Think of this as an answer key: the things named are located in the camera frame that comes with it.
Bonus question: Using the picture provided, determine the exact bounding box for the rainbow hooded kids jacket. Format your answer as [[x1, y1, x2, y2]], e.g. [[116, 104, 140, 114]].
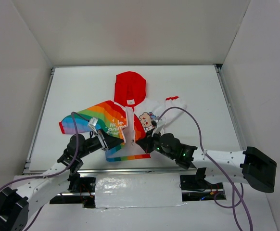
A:
[[59, 71, 186, 162]]

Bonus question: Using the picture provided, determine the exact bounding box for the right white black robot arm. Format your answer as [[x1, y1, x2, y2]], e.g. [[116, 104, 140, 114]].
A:
[[136, 133, 277, 193]]

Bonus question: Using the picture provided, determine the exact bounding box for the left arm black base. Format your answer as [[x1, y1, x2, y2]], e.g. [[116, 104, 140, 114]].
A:
[[71, 177, 96, 208]]

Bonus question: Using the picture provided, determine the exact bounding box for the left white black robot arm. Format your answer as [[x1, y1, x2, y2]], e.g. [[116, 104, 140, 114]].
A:
[[0, 129, 124, 231]]

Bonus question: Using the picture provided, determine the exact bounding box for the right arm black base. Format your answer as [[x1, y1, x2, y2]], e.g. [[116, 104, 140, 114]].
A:
[[179, 175, 224, 197]]

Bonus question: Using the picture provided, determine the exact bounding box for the white foil covered panel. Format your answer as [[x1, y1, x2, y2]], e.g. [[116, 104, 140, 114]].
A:
[[95, 173, 184, 208]]

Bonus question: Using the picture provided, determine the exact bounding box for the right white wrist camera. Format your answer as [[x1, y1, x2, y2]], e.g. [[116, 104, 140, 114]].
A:
[[152, 119, 165, 136]]

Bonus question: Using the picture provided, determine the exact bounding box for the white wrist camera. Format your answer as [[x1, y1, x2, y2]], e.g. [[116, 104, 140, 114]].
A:
[[152, 119, 165, 136], [88, 117, 100, 133]]

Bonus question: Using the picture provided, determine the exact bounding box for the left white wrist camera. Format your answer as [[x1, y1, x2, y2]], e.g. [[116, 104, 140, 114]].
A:
[[88, 117, 100, 133]]

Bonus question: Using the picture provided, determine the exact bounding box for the aluminium front rail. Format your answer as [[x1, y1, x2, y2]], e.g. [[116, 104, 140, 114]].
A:
[[21, 166, 197, 175]]

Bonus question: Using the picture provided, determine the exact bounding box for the aluminium rail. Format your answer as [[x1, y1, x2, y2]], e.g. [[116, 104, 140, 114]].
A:
[[213, 64, 247, 151], [21, 166, 197, 175], [22, 67, 56, 175]]

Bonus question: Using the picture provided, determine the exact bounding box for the aluminium left side rail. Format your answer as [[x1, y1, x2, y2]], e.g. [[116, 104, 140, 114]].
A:
[[22, 67, 56, 175]]

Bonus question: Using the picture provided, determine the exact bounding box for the aluminium right side rail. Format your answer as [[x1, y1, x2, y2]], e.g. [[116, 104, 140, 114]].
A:
[[213, 64, 247, 151]]

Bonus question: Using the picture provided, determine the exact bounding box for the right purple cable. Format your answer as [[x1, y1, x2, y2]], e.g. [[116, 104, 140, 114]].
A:
[[155, 106, 254, 231]]

